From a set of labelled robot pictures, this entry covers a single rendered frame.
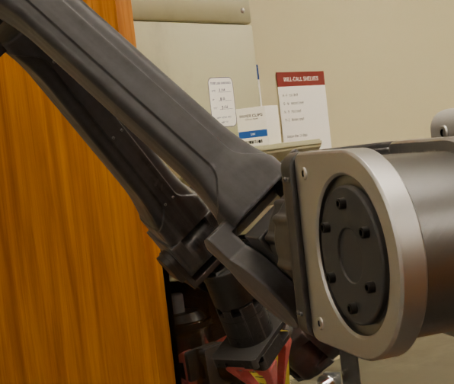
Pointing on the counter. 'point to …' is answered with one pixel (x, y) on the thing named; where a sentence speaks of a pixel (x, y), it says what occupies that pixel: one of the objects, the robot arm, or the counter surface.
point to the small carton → (259, 125)
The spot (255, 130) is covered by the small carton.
